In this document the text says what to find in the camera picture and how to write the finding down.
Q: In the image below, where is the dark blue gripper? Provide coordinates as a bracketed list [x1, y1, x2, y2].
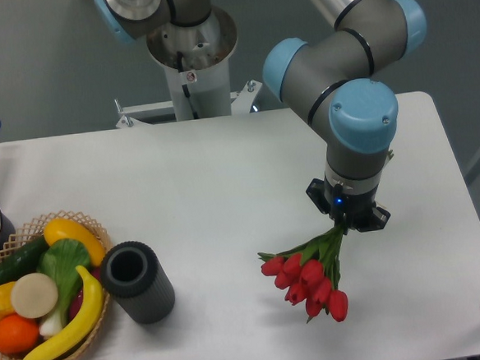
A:
[306, 172, 391, 233]

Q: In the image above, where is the red tulip bouquet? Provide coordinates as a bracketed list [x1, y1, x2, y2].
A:
[258, 225, 349, 322]

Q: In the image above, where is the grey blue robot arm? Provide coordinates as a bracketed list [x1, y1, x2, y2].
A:
[94, 0, 427, 232]

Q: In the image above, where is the dark grey ribbed vase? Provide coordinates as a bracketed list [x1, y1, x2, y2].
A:
[100, 241, 176, 325]

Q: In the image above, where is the red vegetable under banana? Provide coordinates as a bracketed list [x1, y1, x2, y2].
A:
[68, 267, 101, 321]

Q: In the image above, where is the green bok choy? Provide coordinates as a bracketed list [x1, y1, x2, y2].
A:
[37, 238, 91, 339]

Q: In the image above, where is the yellow lemon squash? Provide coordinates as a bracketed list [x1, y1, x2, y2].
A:
[43, 218, 106, 268]

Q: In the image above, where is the yellow banana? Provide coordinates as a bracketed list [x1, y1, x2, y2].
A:
[23, 265, 104, 360]

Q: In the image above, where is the beige round disc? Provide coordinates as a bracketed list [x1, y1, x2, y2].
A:
[10, 272, 58, 319]

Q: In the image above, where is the green cucumber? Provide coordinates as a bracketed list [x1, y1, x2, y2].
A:
[0, 235, 48, 285]

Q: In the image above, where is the orange fruit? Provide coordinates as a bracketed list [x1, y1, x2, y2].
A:
[0, 313, 39, 355]

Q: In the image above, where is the woven wicker basket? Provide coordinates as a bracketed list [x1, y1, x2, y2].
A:
[0, 210, 112, 360]

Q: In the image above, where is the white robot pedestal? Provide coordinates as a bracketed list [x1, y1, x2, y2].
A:
[114, 7, 262, 128]

